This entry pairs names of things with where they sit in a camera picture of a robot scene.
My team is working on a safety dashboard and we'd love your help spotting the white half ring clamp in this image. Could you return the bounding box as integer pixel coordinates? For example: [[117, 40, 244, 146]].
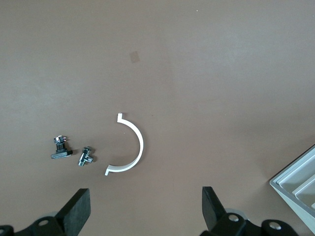
[[104, 112, 144, 176]]

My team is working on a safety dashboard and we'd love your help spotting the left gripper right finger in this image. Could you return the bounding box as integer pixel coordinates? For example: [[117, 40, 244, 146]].
[[199, 186, 296, 236]]

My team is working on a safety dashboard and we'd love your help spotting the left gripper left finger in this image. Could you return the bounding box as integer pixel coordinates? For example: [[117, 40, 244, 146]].
[[0, 188, 92, 236]]

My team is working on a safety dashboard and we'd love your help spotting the white drawer cabinet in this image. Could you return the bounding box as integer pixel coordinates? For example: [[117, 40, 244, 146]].
[[269, 144, 315, 235]]

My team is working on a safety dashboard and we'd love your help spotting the black switch component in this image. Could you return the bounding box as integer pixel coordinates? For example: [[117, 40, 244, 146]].
[[50, 135, 74, 160]]

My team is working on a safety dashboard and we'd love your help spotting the small metal valve fitting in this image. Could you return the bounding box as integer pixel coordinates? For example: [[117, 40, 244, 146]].
[[78, 146, 95, 167]]

